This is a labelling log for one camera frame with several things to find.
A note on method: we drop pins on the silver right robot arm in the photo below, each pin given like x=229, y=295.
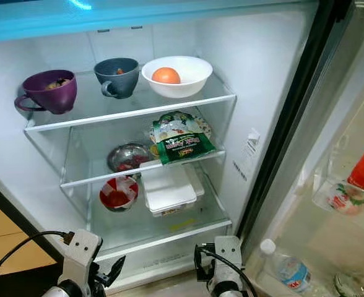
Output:
x=228, y=291

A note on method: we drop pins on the glass fridge shelf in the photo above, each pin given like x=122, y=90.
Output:
x=89, y=179
x=120, y=113
x=176, y=235

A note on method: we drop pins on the white lined fridge door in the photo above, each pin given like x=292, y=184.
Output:
x=318, y=111

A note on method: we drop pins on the grey steel fridge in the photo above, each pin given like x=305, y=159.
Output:
x=268, y=62

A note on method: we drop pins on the red white patterned bowl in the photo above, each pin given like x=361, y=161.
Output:
x=119, y=195

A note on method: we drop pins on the water bottle blue label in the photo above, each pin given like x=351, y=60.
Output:
x=290, y=269

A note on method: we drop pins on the black floor mat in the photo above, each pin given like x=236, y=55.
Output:
x=15, y=288

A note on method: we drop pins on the steel bowl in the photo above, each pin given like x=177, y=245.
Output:
x=127, y=158

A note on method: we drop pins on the green white snack bag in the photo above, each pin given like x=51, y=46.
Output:
x=182, y=139

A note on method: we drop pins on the red capped sauce bottle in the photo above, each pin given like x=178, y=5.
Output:
x=355, y=189

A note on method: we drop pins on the purple plastic cup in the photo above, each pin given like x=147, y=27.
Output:
x=52, y=99

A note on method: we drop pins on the large white bowl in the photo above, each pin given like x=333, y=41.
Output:
x=194, y=80

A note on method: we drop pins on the grey blue plastic cup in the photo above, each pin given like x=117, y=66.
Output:
x=120, y=83

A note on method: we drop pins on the orange fruit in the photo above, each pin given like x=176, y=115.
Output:
x=166, y=75

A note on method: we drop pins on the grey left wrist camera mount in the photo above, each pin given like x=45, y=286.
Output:
x=81, y=255

